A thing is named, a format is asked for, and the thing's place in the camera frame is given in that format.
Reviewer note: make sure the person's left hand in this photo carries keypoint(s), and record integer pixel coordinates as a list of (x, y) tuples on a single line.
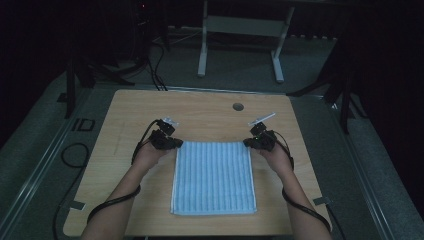
[(148, 156)]

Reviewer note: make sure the aluminium floor rail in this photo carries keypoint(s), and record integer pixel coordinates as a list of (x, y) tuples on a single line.
[(36, 170), (363, 173)]

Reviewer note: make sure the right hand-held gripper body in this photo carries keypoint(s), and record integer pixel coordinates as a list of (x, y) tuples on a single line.
[(265, 140)]

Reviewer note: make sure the white metal stand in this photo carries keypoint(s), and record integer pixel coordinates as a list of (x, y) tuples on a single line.
[(245, 26)]

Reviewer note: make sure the blue striped towel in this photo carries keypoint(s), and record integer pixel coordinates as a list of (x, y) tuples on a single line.
[(213, 180)]

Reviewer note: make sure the black metal stand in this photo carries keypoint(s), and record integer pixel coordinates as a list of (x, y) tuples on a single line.
[(346, 100), (70, 86)]

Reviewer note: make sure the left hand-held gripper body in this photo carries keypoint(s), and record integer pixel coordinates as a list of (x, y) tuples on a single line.
[(163, 138)]

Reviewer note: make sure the grey tape piece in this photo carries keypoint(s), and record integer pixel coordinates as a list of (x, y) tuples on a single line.
[(321, 201), (77, 205)]

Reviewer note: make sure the person's right hand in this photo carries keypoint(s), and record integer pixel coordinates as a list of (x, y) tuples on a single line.
[(278, 160)]

